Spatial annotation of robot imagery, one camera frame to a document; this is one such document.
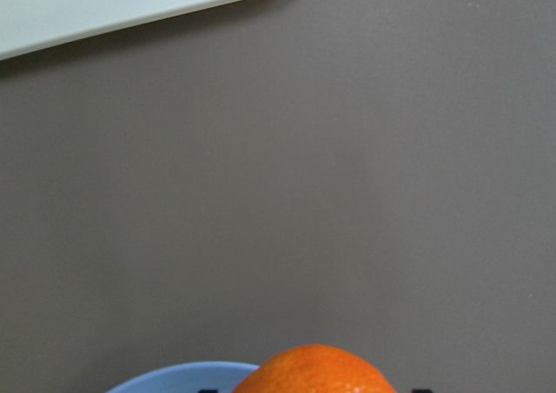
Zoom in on orange fruit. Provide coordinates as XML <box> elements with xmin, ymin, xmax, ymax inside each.
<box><xmin>234</xmin><ymin>344</ymin><xmax>395</xmax><ymax>393</ymax></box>

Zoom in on blue plate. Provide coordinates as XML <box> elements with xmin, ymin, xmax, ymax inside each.
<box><xmin>109</xmin><ymin>361</ymin><xmax>258</xmax><ymax>393</ymax></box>

